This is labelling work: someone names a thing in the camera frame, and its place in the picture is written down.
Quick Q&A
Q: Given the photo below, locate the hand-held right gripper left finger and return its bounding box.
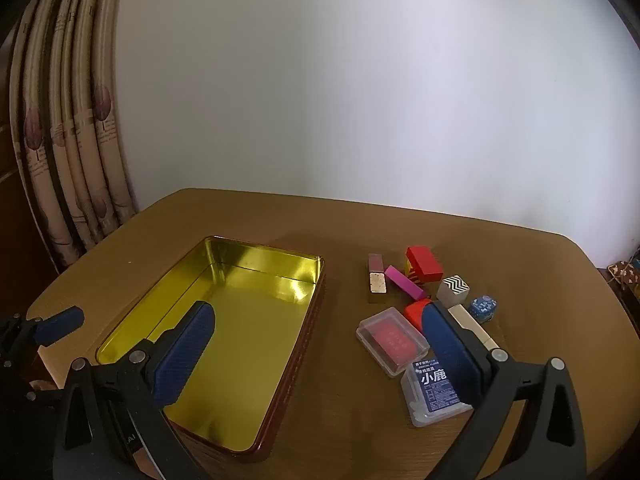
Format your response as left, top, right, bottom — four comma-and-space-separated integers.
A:
52, 301, 216, 480

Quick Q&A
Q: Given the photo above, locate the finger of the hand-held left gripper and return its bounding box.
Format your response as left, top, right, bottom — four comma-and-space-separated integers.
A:
0, 306, 85, 361
0, 360, 66, 406

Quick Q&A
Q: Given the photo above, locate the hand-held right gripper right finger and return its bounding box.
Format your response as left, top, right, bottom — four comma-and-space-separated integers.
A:
421, 301, 588, 480

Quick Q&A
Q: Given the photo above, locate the cream rectangular bar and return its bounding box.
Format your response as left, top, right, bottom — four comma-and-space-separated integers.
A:
448, 304, 501, 352

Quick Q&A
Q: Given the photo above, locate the clear case with blue label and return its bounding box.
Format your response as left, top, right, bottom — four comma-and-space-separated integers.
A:
400, 357, 473, 428

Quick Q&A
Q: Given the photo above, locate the blue patterned cube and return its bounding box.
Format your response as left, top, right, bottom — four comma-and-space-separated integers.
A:
468, 296, 499, 322

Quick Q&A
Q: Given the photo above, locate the red rounded block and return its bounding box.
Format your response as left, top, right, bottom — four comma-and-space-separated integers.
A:
404, 298, 433, 333

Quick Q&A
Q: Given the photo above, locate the clear case with red card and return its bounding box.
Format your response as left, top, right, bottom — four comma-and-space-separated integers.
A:
356, 307, 431, 378

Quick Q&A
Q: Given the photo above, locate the gold metal tin box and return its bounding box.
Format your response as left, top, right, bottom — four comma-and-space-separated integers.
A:
94, 234, 326, 456

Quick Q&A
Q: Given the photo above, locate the black white zigzag cube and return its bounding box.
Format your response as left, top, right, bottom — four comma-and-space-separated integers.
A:
436, 275, 471, 308

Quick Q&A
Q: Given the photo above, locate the magenta rectangular block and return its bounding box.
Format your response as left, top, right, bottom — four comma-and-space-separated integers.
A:
384, 265, 430, 300

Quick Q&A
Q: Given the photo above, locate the red and yellow block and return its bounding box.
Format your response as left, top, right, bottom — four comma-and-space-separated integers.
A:
404, 246, 445, 286

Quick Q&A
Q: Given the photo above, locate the pink and gold block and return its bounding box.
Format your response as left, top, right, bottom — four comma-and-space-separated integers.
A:
367, 253, 388, 303

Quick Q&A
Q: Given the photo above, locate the beige floral curtain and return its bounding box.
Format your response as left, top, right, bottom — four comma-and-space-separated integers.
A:
9, 0, 142, 268

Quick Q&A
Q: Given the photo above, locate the patterned brown cloth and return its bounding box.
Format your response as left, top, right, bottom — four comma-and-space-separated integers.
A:
606, 247, 640, 308

